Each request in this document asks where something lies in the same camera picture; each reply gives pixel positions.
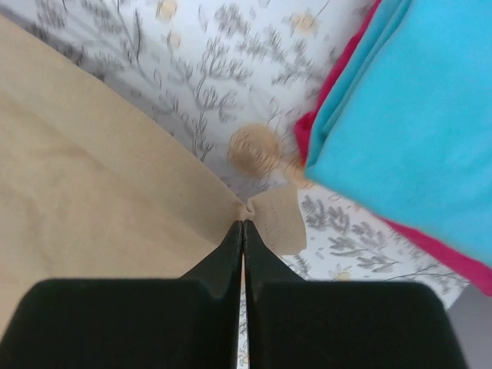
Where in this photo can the beige t shirt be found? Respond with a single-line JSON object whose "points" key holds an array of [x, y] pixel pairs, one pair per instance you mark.
{"points": [[91, 187]]}

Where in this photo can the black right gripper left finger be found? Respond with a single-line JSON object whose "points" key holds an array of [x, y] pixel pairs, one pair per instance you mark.
{"points": [[187, 322]]}

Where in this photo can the folded turquoise t shirt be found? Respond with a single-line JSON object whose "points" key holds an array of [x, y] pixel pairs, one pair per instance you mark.
{"points": [[412, 142]]}

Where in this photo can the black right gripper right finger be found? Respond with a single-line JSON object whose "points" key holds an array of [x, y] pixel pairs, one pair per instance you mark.
{"points": [[294, 323]]}

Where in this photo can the floral patterned table mat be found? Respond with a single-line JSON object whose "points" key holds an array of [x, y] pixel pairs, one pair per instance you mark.
{"points": [[226, 79]]}

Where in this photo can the folded magenta t shirt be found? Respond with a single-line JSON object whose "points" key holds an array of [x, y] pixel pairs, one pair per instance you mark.
{"points": [[380, 16]]}

